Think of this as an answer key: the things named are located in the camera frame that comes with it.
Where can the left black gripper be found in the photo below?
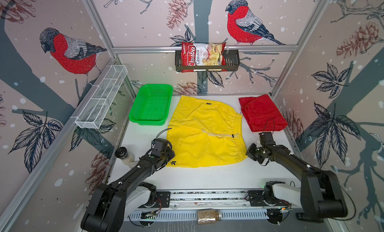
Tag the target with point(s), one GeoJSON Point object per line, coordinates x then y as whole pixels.
{"type": "Point", "coordinates": [171, 153]}

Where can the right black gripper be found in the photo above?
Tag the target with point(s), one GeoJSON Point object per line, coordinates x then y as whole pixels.
{"type": "Point", "coordinates": [249, 153]}

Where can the red shorts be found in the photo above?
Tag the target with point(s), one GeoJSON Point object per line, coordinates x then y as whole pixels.
{"type": "Point", "coordinates": [261, 114]}

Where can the yellow shorts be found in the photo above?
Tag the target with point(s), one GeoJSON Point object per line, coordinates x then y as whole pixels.
{"type": "Point", "coordinates": [205, 133]}

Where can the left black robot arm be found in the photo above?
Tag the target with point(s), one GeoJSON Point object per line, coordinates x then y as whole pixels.
{"type": "Point", "coordinates": [106, 209]}

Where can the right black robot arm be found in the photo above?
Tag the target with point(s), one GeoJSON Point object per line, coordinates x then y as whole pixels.
{"type": "Point", "coordinates": [320, 195]}

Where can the black-capped white bottle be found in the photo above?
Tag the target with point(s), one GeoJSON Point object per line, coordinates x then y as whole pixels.
{"type": "Point", "coordinates": [126, 157]}

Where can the green plastic basket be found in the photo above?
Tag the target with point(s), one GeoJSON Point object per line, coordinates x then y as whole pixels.
{"type": "Point", "coordinates": [152, 104]}

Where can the glass jar of grains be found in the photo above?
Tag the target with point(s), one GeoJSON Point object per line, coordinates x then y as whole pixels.
{"type": "Point", "coordinates": [205, 217]}

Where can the black remote device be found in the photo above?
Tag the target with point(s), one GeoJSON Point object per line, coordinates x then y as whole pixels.
{"type": "Point", "coordinates": [305, 218]}

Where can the red Chuba chips bag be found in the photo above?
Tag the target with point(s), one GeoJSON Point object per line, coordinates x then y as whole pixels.
{"type": "Point", "coordinates": [202, 54]}

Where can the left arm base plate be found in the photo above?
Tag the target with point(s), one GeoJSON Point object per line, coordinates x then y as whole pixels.
{"type": "Point", "coordinates": [158, 200]}

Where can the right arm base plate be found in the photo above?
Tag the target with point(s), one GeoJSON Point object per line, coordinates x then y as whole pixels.
{"type": "Point", "coordinates": [259, 198]}

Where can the white wire mesh basket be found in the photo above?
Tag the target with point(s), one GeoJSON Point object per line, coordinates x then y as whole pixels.
{"type": "Point", "coordinates": [95, 110]}

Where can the black wall shelf basket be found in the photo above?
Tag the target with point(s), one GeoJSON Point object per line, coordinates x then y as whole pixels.
{"type": "Point", "coordinates": [231, 58]}

